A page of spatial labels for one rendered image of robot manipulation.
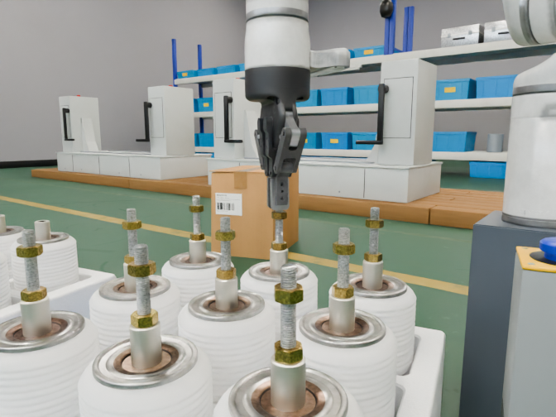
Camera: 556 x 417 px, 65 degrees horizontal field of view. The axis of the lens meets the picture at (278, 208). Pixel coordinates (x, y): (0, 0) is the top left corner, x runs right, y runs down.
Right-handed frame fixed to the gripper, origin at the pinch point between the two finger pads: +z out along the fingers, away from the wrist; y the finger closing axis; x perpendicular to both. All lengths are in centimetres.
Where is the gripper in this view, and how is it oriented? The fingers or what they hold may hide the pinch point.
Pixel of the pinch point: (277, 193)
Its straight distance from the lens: 52.0
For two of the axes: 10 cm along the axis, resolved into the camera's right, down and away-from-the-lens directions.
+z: 0.0, 9.9, 1.7
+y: 3.1, 1.6, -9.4
